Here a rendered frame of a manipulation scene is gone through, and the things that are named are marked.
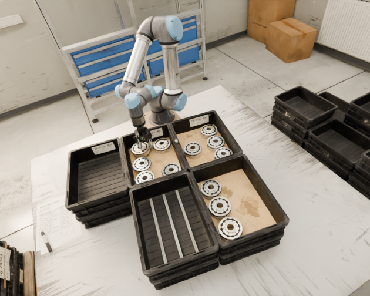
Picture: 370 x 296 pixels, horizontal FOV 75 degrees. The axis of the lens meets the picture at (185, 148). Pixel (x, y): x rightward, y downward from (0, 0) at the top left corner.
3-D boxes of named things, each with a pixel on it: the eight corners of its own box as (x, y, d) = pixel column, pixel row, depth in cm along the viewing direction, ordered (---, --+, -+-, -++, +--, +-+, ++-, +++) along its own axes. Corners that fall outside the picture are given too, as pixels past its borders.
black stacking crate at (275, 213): (191, 184, 126) (188, 171, 118) (242, 168, 130) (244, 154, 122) (221, 258, 99) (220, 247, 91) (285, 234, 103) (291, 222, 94)
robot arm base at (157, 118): (148, 117, 174) (144, 106, 167) (166, 108, 178) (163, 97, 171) (157, 127, 164) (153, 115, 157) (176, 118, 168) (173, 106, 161)
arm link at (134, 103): (143, 92, 117) (133, 101, 112) (147, 111, 125) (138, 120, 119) (130, 90, 120) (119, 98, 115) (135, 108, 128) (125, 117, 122)
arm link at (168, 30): (170, 104, 164) (160, 14, 134) (189, 108, 158) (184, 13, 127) (160, 111, 156) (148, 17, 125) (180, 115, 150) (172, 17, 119)
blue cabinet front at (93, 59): (90, 97, 292) (69, 53, 252) (145, 78, 310) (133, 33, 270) (91, 98, 290) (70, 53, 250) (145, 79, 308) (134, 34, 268)
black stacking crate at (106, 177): (77, 164, 146) (69, 151, 138) (125, 150, 150) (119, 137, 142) (76, 221, 119) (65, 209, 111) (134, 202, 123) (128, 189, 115)
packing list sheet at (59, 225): (33, 207, 141) (33, 207, 141) (73, 189, 147) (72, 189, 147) (36, 257, 120) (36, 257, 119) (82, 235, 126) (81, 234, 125)
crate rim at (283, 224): (188, 173, 119) (188, 170, 118) (244, 155, 123) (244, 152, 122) (220, 250, 92) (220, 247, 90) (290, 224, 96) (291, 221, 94)
